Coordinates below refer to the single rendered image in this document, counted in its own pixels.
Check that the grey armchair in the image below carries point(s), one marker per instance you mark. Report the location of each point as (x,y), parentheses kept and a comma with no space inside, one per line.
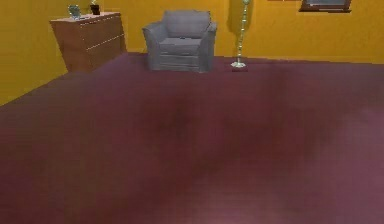
(180,43)

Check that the pale green floor lamp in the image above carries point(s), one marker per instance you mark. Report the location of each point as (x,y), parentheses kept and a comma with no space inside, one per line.
(242,33)

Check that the brown wooden chest of drawers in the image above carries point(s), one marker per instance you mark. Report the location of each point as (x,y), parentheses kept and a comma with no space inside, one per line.
(90,41)

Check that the black plant pot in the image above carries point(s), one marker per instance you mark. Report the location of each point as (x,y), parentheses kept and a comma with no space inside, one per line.
(95,9)

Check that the clear glass vase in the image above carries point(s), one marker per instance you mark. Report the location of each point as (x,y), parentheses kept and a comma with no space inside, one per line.
(74,12)

